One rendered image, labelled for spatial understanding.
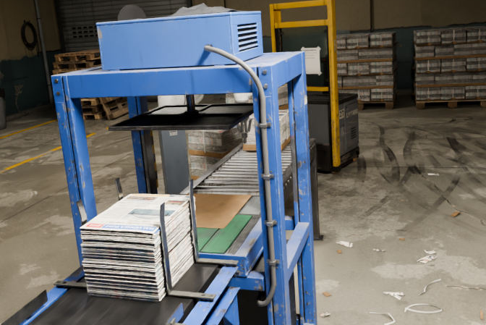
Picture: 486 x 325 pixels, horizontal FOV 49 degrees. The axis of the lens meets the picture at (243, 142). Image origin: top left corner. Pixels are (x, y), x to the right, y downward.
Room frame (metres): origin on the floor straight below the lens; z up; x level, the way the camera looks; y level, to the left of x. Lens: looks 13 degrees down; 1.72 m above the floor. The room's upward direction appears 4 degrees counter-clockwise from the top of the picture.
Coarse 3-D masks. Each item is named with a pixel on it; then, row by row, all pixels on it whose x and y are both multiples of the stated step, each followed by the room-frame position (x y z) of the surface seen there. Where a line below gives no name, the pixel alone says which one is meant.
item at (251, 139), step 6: (252, 120) 3.68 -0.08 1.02; (282, 120) 3.67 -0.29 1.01; (252, 126) 3.68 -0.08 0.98; (282, 126) 3.68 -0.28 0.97; (252, 132) 3.69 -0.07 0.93; (282, 132) 3.66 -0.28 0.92; (252, 138) 3.69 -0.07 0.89; (282, 138) 3.67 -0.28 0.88; (246, 144) 3.70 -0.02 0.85; (252, 144) 3.69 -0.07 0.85
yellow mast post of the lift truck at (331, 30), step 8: (328, 0) 5.55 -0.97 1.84; (328, 8) 5.55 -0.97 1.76; (328, 16) 5.56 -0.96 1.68; (328, 24) 5.56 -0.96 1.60; (328, 32) 5.56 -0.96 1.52; (328, 40) 5.56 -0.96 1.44; (328, 48) 5.58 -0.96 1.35; (328, 56) 5.58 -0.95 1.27; (336, 56) 5.59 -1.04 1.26; (328, 64) 5.59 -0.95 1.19; (336, 64) 5.59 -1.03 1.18; (328, 72) 5.59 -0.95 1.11; (336, 72) 5.58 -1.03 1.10; (328, 80) 5.59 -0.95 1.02; (336, 80) 5.58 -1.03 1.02; (328, 88) 5.59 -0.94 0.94; (336, 88) 5.57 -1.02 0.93; (336, 96) 5.57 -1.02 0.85; (336, 104) 5.56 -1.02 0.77; (336, 112) 5.56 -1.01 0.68; (336, 120) 5.55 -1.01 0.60; (336, 128) 5.55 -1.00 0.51; (336, 136) 5.54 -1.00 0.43; (336, 144) 5.54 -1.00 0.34; (336, 152) 5.54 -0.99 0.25; (336, 160) 5.54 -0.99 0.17
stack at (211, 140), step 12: (192, 132) 4.49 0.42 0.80; (204, 132) 4.40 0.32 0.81; (216, 132) 4.32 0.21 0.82; (228, 132) 4.37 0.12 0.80; (240, 132) 4.50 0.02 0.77; (192, 144) 4.48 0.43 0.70; (204, 144) 4.40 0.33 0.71; (216, 144) 4.33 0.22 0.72; (228, 144) 4.36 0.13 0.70; (192, 156) 4.50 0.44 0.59; (204, 156) 4.43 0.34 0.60; (192, 168) 4.50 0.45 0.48; (204, 168) 4.43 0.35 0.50
